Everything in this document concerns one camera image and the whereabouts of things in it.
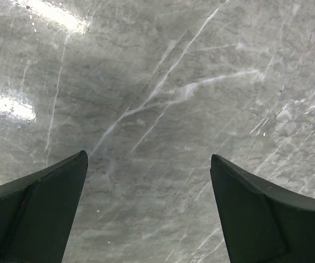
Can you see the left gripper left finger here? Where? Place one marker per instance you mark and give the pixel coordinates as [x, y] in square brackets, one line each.
[37, 211]

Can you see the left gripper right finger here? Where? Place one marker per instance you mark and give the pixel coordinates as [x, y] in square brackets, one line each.
[261, 221]

